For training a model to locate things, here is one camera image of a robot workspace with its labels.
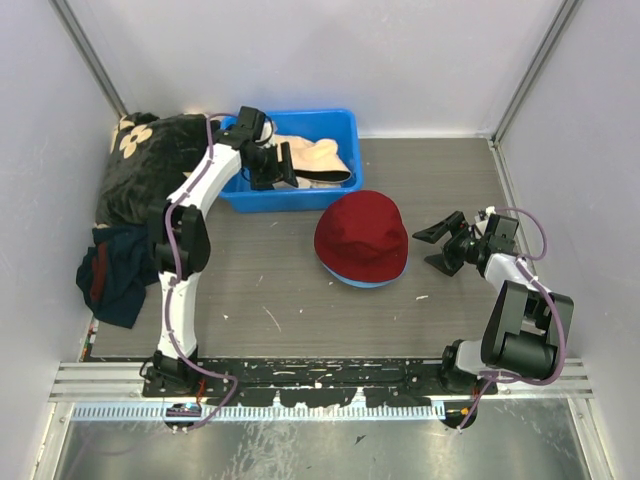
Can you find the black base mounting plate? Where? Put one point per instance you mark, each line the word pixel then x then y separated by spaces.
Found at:
pixel 310 382

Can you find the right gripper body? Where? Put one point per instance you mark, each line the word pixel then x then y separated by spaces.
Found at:
pixel 462 248

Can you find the dark red hat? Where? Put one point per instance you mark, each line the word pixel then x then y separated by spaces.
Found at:
pixel 361 236

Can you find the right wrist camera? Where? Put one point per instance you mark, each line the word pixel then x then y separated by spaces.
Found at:
pixel 498 230

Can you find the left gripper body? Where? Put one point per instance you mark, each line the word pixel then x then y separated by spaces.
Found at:
pixel 265 169

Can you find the beige bucket hat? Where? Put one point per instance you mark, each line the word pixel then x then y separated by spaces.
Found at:
pixel 316 160

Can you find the black floral blanket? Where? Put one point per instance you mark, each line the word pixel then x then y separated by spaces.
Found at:
pixel 149 158

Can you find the light blue bucket hat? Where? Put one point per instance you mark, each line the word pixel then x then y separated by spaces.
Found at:
pixel 363 284

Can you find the cream white hat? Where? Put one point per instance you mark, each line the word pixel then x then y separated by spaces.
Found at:
pixel 306 184

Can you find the blue plastic bin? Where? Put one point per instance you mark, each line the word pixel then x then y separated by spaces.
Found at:
pixel 337 124

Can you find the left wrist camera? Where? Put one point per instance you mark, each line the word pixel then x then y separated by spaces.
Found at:
pixel 250 123

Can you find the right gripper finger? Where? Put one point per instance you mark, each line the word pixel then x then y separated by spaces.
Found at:
pixel 451 224
pixel 442 264

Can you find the navy and red cloth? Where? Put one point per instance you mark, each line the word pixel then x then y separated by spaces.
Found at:
pixel 115 272

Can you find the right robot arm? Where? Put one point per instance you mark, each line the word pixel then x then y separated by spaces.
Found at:
pixel 526 334

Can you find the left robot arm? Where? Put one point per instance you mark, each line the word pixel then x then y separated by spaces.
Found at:
pixel 180 245

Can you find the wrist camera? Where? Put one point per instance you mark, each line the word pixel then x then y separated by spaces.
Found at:
pixel 250 123
pixel 498 230

